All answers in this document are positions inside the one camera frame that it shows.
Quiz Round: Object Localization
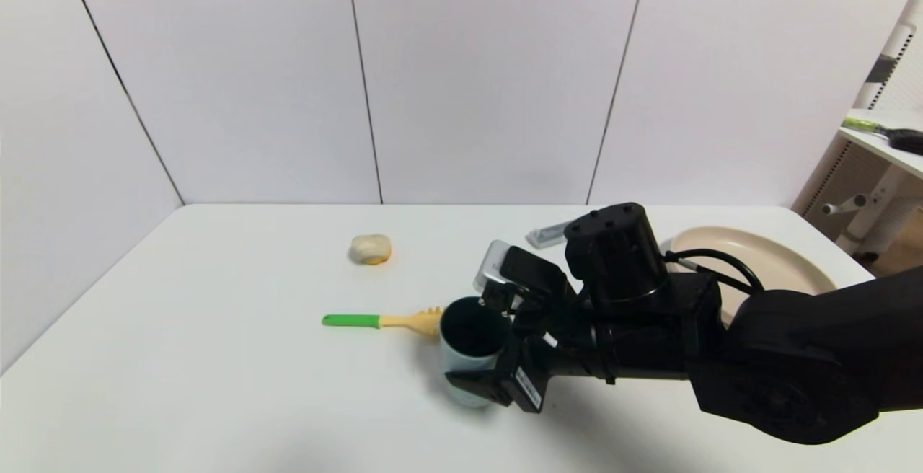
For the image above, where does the yellow fork with green handle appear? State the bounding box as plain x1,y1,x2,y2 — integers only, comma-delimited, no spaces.
322,306,442,337

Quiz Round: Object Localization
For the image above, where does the beige round plate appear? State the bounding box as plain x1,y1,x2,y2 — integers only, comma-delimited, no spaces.
659,226,839,327

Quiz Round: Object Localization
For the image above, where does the white desk crank handle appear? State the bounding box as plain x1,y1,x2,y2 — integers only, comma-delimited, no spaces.
822,194,867,216

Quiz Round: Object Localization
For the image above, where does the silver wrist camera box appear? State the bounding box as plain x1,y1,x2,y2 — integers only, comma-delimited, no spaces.
474,240,514,293

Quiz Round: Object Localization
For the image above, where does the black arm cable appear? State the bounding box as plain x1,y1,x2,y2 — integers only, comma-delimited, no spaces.
662,247,765,295

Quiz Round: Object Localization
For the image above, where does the white post with grey band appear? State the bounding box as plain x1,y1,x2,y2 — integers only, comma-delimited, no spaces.
854,0,923,112

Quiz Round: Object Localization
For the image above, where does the light blue cup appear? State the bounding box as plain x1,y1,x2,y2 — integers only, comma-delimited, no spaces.
438,296,514,410

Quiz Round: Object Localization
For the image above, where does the green-handled black brush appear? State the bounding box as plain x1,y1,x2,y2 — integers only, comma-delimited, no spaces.
842,117,923,156

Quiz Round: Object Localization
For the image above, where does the pale yellow bread bun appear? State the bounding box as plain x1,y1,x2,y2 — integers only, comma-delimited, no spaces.
350,234,392,266

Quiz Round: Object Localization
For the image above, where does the white desk leg frame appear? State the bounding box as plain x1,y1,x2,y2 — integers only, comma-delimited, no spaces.
792,131,923,261

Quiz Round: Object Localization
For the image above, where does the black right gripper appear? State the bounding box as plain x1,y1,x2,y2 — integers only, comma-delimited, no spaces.
444,297,599,414

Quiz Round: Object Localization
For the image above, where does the clear grey rectangular holder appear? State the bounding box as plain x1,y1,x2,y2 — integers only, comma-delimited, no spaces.
525,219,579,249

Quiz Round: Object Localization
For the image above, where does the white side desk top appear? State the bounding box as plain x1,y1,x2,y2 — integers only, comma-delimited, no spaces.
839,108,923,180

